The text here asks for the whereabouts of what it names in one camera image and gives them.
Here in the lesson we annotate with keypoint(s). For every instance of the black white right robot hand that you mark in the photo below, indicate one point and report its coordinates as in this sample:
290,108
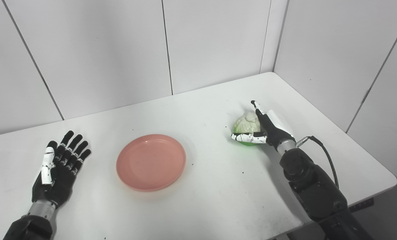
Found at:
275,131

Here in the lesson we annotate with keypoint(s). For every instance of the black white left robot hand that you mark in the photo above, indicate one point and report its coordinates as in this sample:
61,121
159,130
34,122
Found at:
61,173

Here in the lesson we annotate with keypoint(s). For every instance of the green white cabbage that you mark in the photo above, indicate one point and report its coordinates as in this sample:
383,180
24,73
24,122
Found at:
247,123

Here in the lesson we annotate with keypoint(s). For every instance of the pink round plate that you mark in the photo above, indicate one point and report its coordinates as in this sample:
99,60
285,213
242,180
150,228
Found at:
151,162

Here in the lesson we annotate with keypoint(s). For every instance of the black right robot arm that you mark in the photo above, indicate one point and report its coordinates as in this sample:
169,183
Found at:
315,186

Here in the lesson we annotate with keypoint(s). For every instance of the black table frame bar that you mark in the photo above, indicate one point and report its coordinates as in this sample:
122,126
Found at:
361,205

